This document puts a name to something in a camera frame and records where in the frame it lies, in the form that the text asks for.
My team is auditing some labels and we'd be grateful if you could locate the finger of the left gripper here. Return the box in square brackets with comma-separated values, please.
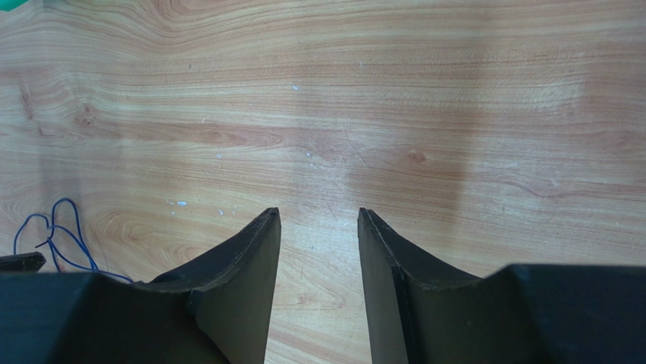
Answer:
[0, 252, 46, 273]

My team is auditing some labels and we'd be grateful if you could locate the dark purple wire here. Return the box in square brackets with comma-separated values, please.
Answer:
[13, 197, 135, 284]

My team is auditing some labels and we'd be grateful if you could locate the right green bin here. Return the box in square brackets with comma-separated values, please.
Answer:
[0, 0, 28, 12]

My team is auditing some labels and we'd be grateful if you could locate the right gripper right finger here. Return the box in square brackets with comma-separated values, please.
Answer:
[357, 208, 480, 363]

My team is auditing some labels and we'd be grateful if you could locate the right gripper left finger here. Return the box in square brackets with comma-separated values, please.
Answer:
[135, 208, 281, 363]

